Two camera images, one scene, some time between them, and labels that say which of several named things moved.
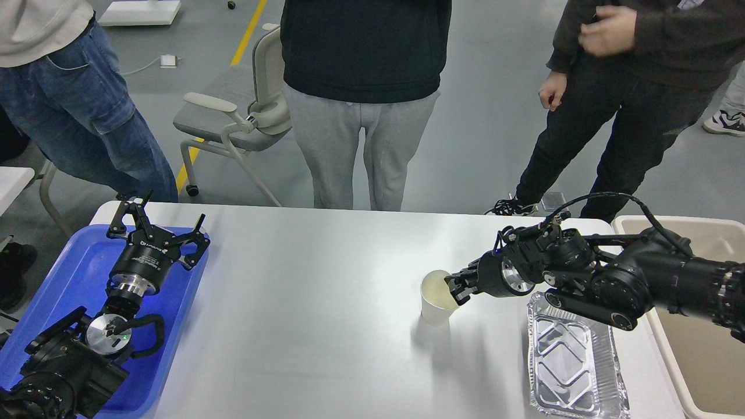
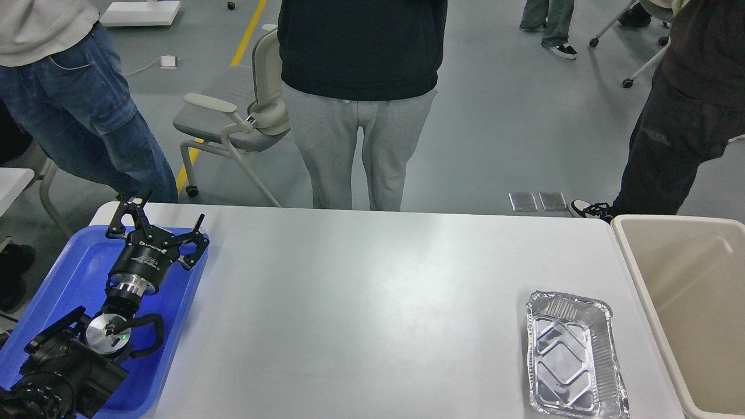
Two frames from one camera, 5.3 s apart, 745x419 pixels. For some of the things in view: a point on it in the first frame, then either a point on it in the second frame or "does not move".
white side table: (13, 180) does not move
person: (657, 62) to (695, 105)
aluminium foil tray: (574, 370) does not move
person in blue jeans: (63, 92) does not move
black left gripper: (149, 251) does not move
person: (730, 119) to (554, 18)
